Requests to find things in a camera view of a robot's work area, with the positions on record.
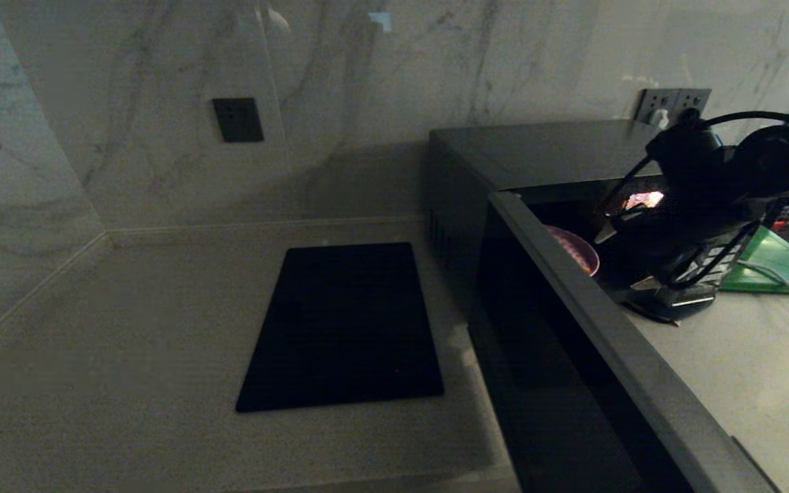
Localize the black induction cooktop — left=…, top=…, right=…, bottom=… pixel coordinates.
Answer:
left=235, top=242, right=445, bottom=414

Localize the white power cable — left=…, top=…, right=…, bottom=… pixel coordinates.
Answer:
left=740, top=262, right=789, bottom=311

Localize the dark glass microwave door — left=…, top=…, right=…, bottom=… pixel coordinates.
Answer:
left=470, top=192, right=779, bottom=493

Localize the purple plate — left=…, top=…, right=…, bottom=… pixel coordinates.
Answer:
left=547, top=225, right=601, bottom=277

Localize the green cutting board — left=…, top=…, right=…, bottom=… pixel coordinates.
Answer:
left=722, top=226, right=789, bottom=295

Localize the dark single wall socket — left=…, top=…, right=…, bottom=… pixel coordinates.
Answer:
left=212, top=97, right=264, bottom=143

